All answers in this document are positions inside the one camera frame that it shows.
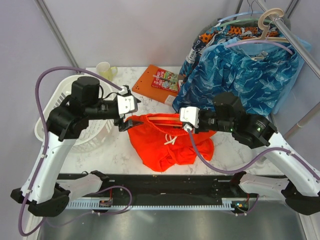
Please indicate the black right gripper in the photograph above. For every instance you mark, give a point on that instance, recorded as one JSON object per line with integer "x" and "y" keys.
{"x": 200, "y": 128}

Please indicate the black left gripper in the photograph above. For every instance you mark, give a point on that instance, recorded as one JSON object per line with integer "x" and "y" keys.
{"x": 128, "y": 124}

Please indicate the orange plastic hanger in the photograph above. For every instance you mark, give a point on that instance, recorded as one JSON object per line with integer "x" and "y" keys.
{"x": 172, "y": 120}

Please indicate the orange mesh shorts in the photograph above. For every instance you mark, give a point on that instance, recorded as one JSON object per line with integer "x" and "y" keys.
{"x": 161, "y": 147}

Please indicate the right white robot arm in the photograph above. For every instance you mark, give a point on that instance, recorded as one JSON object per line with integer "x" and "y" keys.
{"x": 301, "y": 187}

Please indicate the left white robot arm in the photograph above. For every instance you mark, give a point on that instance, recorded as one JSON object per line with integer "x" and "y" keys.
{"x": 41, "y": 192}

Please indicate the blue patterned shorts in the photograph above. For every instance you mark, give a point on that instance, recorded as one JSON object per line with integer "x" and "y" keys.
{"x": 261, "y": 85}

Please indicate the colourful patterned shorts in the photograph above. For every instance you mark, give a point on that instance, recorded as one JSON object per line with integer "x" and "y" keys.
{"x": 215, "y": 34}

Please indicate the purple plastic hanger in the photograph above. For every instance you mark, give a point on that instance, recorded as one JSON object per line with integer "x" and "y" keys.
{"x": 232, "y": 46}

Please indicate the green plastic hanger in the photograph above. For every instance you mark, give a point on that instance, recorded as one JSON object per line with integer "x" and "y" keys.
{"x": 240, "y": 22}

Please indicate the light blue plastic hanger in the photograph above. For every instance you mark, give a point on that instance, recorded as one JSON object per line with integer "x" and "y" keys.
{"x": 238, "y": 15}

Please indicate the orange book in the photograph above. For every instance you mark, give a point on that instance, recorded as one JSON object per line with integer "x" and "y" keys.
{"x": 158, "y": 84}

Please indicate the pale yellow mug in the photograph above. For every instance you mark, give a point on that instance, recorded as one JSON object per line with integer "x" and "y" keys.
{"x": 107, "y": 71}

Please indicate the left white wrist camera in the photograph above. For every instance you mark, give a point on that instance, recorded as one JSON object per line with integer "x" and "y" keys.
{"x": 125, "y": 102}

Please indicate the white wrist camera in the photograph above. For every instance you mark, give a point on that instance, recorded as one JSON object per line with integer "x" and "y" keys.
{"x": 125, "y": 102}
{"x": 189, "y": 116}

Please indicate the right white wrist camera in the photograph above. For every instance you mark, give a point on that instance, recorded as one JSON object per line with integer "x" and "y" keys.
{"x": 189, "y": 116}

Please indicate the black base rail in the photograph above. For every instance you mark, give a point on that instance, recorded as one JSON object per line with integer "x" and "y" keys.
{"x": 170, "y": 190}

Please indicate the white cable duct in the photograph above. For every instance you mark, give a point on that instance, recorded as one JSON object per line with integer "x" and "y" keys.
{"x": 88, "y": 203}

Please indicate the metal clothes rail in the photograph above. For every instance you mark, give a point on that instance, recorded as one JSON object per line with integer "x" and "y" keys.
{"x": 306, "y": 55}

